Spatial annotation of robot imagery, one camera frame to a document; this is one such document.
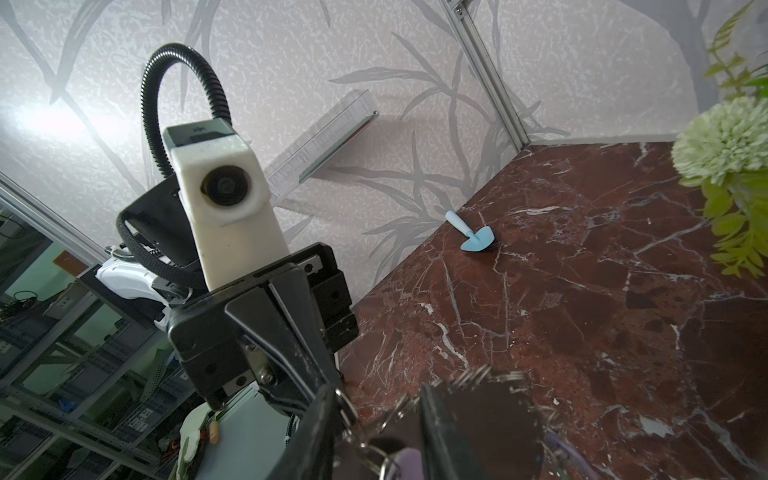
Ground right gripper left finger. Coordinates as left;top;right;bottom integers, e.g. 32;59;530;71
267;385;341;480

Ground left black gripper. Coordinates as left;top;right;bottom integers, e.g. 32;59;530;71
168;243;359;414

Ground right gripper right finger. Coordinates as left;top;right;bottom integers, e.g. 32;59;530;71
419;379;544;479

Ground purple tagged key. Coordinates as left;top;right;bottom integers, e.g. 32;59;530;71
379;447;425;480

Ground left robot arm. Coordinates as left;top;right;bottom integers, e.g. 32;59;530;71
95;177;359;479

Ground light blue toy shovel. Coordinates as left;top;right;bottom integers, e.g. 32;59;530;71
445;210;495;253

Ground potted flower plant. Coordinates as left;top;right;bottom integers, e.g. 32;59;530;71
671;1;767;278

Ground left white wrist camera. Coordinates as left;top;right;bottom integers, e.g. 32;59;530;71
162;119;290;291

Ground clear plastic wall shelf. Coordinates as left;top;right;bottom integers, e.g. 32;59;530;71
265;90;379;207

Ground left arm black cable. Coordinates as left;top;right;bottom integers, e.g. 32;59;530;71
115;41;234;289

